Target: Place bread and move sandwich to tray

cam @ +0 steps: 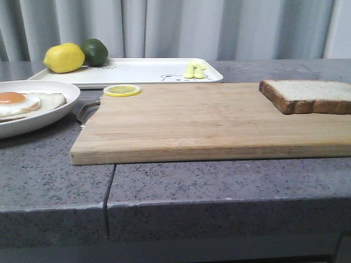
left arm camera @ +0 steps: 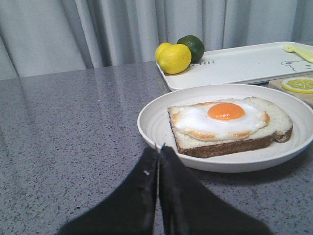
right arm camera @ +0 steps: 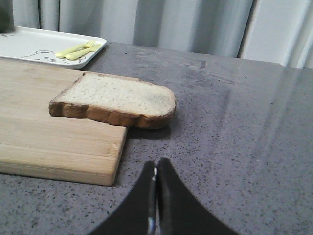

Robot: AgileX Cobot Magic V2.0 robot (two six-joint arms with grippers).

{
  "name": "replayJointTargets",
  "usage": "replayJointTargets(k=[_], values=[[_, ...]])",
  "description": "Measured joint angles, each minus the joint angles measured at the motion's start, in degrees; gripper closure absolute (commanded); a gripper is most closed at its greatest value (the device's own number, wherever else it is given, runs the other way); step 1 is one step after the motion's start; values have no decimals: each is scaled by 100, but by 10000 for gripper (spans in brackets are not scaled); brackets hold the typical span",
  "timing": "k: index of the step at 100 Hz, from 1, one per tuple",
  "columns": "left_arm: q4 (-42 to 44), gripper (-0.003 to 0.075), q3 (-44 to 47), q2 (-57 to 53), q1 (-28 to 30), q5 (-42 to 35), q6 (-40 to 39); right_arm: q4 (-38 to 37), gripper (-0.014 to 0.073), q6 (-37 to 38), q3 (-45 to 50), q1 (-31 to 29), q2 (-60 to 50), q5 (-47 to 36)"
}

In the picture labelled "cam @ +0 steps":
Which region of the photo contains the white bread slice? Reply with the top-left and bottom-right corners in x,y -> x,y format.
259,79 -> 350,115

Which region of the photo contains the white round plate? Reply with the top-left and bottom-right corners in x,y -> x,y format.
1,81 -> 80,139

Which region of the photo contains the white rectangular tray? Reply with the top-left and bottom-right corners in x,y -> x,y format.
29,58 -> 223,89

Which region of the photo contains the bottom bread slice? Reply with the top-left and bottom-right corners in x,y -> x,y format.
1,93 -> 67,123

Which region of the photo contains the wooden cutting board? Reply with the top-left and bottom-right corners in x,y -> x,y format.
70,83 -> 350,165

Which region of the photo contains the yellow plastic fork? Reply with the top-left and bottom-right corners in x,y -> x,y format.
183,61 -> 197,79

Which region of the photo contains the lemon slice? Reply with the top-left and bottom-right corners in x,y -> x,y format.
103,84 -> 141,97

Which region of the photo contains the grey curtain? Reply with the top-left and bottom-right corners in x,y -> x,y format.
1,1 -> 350,61

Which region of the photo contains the green lime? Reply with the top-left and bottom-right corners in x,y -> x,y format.
81,38 -> 109,67

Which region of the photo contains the yellow lemon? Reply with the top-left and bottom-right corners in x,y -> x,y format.
43,43 -> 85,73

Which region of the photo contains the fried egg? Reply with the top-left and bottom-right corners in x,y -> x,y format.
1,92 -> 41,117

